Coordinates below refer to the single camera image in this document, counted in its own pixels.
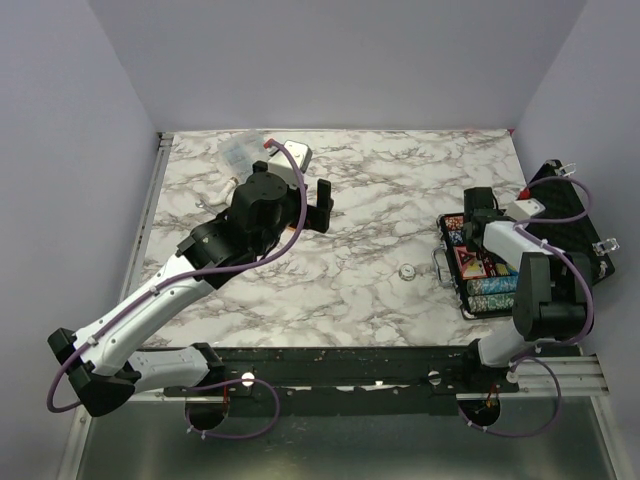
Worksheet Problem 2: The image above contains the red playing card deck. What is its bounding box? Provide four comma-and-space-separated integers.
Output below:
453, 246, 517, 280

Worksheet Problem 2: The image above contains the red triangle card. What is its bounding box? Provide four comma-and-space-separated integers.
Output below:
454, 246, 485, 279

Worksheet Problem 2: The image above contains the white poker chip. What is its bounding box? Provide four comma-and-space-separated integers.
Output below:
398, 264, 416, 281

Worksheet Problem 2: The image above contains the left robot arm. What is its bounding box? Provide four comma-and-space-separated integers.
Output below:
48, 171, 334, 417

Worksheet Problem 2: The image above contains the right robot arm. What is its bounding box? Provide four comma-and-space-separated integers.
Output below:
459, 187, 595, 392

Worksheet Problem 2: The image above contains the red poker chip row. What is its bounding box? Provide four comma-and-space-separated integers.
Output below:
444, 216, 464, 231

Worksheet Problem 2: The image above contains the black poker case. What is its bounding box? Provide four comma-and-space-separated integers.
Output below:
430, 159, 621, 321

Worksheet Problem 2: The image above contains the green poker chip row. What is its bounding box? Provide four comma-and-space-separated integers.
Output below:
466, 276, 518, 296

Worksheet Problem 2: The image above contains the white plastic faucet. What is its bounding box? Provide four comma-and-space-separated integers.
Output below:
209, 177, 239, 206

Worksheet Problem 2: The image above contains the grey poker chip row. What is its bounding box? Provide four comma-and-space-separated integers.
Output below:
468, 293, 514, 313

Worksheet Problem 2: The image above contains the clear screw organizer box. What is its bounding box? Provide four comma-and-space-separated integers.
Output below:
218, 130, 268, 177

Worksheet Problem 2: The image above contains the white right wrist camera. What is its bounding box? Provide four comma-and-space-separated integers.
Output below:
505, 199, 546, 222

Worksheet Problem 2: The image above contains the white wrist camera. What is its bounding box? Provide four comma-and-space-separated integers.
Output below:
505, 199, 546, 222
267, 139, 312, 189

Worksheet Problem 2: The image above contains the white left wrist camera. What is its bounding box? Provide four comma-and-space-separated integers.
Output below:
267, 139, 312, 189

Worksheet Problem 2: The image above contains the chrome case handle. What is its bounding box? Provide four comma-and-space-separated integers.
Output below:
431, 244, 457, 289

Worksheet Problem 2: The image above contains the black mounting rail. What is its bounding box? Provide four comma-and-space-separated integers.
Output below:
164, 346, 519, 416

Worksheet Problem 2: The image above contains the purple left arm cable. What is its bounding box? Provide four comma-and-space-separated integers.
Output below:
46, 138, 307, 414

